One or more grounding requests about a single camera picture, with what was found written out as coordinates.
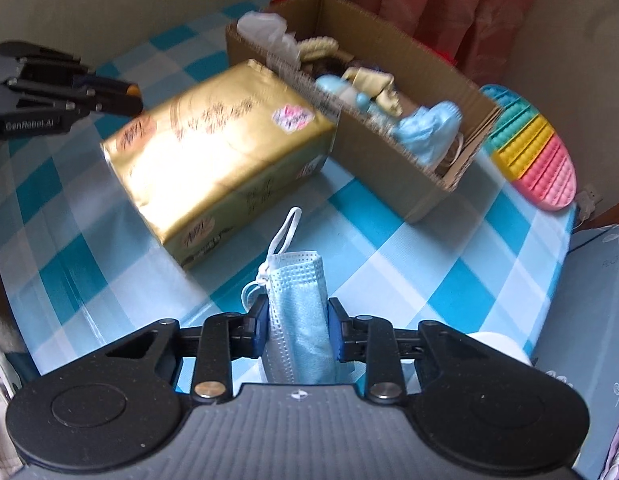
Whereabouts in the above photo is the light blue sock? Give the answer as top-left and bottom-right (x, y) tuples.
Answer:
(316, 75), (371, 113)

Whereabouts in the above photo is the blue floral bedsheet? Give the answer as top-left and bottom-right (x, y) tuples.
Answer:
(532, 224), (619, 479)

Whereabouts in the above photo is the white wall charger plug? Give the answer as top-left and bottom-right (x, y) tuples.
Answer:
(575, 184), (602, 220)

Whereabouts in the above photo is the pink curtain with gold band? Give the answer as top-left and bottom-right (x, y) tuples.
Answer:
(352, 0), (535, 86)

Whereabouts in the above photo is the light blue face mask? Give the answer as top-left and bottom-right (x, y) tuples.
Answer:
(241, 207), (338, 385)

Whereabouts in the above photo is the gold tissue pack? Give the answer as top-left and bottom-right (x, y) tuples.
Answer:
(101, 60), (335, 268)

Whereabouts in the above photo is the orange foam earplug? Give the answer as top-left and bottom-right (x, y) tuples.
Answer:
(126, 84), (141, 98)

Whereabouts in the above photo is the blue white checkered tablecloth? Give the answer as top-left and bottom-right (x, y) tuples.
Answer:
(0, 0), (575, 373)

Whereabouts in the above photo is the brown cardboard box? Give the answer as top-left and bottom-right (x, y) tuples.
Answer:
(226, 0), (500, 223)

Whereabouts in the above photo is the blue floral drawstring pouch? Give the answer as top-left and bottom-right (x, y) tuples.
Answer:
(391, 101), (462, 170)

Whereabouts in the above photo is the cream scrunchie hair tie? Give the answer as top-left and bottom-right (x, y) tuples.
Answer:
(296, 34), (353, 64)

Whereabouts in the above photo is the rainbow pop-it toy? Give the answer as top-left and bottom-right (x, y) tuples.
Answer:
(482, 84), (577, 211)

